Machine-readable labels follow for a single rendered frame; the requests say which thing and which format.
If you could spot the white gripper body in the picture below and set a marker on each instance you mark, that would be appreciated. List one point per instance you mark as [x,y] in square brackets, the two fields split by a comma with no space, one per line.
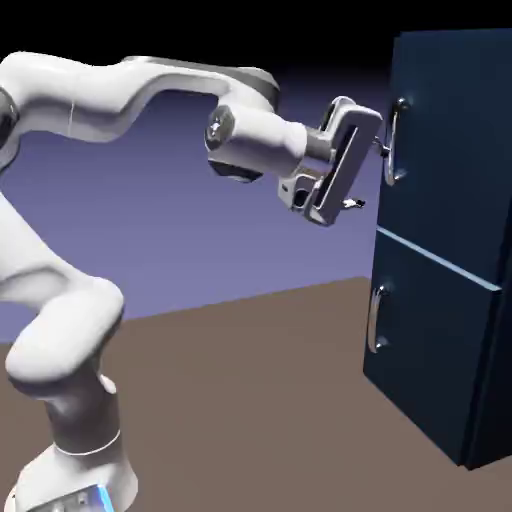
[360,132]

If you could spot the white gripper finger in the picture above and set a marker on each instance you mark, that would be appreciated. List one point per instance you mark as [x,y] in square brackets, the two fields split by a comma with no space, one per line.
[352,203]
[383,148]

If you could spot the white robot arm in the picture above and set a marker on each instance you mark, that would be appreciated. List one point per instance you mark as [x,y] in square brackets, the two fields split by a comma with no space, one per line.
[80,100]

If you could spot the dark blue cabinet door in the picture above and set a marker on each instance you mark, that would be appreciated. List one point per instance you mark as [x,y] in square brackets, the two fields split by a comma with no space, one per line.
[432,344]
[452,160]

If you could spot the dark blue cabinet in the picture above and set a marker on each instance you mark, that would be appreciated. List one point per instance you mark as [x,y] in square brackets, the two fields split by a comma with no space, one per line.
[448,320]

